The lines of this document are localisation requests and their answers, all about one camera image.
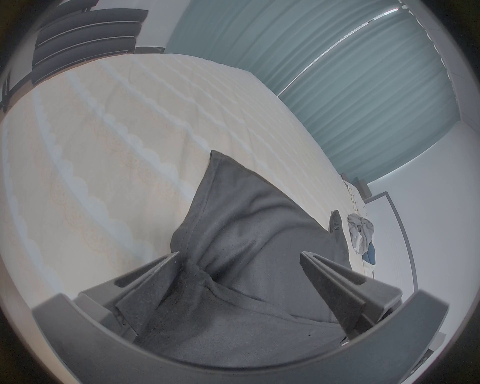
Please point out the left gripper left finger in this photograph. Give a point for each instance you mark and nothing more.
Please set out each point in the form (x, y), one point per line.
(146, 296)

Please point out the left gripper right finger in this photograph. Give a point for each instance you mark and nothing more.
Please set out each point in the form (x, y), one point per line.
(337, 292)

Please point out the black T-shirt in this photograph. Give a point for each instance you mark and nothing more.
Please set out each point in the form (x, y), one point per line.
(243, 243)

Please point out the pile of clothes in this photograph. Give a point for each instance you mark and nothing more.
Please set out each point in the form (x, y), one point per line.
(362, 232)

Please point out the bed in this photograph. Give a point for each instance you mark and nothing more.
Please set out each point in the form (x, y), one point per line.
(112, 157)

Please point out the white printed pillow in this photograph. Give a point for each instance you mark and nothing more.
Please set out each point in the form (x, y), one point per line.
(354, 195)

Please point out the grey bedside table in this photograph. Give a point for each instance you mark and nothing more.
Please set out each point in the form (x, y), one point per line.
(364, 187)

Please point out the blue-green curtain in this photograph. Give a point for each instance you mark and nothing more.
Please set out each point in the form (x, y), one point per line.
(375, 105)
(262, 37)

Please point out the black chest of drawers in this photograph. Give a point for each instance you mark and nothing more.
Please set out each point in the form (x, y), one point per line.
(90, 41)

